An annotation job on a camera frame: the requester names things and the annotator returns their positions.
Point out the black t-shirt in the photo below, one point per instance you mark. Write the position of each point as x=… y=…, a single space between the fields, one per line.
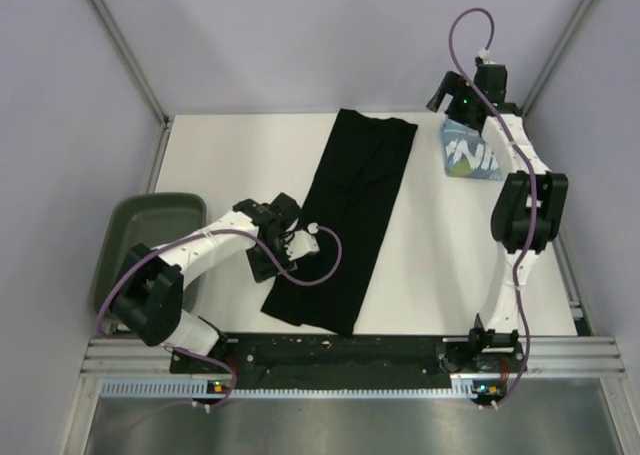
x=351 y=197

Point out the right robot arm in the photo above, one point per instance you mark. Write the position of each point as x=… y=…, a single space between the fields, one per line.
x=484 y=138

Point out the aluminium frame post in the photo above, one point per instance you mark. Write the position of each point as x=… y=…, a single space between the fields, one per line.
x=128 y=60
x=567 y=36

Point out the right aluminium frame post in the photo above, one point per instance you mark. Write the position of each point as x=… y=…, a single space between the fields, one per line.
x=567 y=36

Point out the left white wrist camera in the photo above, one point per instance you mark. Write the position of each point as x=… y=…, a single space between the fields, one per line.
x=303 y=243

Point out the light blue slotted cable duct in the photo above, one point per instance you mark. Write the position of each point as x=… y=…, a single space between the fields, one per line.
x=205 y=390

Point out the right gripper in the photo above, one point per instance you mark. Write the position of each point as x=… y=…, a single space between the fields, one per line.
x=453 y=86

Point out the left aluminium frame post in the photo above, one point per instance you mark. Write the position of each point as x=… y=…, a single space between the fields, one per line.
x=128 y=60

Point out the dark green plastic bin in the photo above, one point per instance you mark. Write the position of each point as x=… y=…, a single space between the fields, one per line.
x=153 y=220

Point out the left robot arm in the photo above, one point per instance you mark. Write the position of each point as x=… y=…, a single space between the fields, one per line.
x=148 y=294

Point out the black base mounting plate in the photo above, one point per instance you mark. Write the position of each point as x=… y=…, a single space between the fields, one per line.
x=320 y=361

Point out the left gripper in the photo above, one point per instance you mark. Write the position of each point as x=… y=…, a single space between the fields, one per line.
x=261 y=270

